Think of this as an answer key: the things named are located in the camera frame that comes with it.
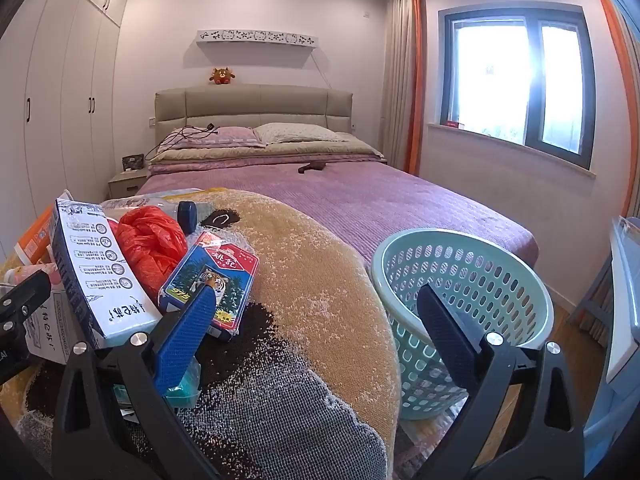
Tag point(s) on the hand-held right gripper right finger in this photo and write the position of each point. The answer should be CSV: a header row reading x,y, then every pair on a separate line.
x,y
445,340

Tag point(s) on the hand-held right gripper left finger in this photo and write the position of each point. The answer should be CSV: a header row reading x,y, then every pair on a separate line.
x,y
185,340

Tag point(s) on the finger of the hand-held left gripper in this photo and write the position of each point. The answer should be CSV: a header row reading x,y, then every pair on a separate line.
x,y
27,292

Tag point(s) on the white and blue carton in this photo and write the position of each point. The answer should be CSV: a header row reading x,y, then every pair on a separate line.
x,y
95,270

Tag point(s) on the blue tiger card box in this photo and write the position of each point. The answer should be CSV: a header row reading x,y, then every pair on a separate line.
x,y
225,270

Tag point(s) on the red plastic bag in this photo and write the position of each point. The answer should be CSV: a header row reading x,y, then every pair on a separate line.
x,y
150,245

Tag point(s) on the green plastic laundry basket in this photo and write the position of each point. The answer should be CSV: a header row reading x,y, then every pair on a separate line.
x,y
450,234

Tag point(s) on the white printed box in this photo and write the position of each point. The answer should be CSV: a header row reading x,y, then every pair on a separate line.
x,y
50,345

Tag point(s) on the orange cardboard box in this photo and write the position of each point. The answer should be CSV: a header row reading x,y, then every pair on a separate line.
x,y
35,240

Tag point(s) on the teal plastic packet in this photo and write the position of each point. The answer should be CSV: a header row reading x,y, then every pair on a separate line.
x,y
182,397

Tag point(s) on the clear bottle with blue cap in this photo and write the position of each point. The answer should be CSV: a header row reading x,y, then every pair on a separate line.
x,y
187,215

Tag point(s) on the bear printed fuzzy blanket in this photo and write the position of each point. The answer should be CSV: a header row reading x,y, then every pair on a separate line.
x,y
310,280

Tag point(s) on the white nightstand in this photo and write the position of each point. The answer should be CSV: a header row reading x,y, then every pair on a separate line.
x,y
125,182

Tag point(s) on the bed with purple bedspread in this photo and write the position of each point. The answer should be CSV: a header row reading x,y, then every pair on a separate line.
x,y
375,200

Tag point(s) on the dark patterned box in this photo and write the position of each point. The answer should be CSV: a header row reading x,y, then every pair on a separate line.
x,y
133,162

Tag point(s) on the white furniture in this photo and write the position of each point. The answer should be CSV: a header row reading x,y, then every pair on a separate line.
x,y
625,310

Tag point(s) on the pink pillow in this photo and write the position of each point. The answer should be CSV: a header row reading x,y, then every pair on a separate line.
x,y
225,136

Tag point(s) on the white wardrobe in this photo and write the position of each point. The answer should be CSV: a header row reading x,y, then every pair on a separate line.
x,y
65,85

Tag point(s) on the dark brown object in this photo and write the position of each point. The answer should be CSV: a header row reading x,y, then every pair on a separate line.
x,y
312,166

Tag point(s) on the small red item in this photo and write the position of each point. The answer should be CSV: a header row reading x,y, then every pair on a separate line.
x,y
451,123

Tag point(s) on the olive folded quilt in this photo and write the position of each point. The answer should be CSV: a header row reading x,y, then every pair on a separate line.
x,y
320,149

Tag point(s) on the light floral pillow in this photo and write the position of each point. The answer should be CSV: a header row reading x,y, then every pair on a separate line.
x,y
295,132

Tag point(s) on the beige padded headboard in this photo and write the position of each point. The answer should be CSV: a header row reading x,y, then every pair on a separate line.
x,y
250,105

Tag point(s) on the orange curtain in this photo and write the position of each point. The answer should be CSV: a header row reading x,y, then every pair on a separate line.
x,y
416,85
617,85

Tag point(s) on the orange plush toy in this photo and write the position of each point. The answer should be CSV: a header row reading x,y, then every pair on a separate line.
x,y
222,76

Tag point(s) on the beige curtain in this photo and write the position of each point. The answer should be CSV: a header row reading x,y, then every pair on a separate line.
x,y
397,75

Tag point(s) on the dark framed window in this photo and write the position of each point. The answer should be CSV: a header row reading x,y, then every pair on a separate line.
x,y
500,75

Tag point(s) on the white wall shelf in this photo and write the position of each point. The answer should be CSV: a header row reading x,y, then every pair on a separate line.
x,y
255,37

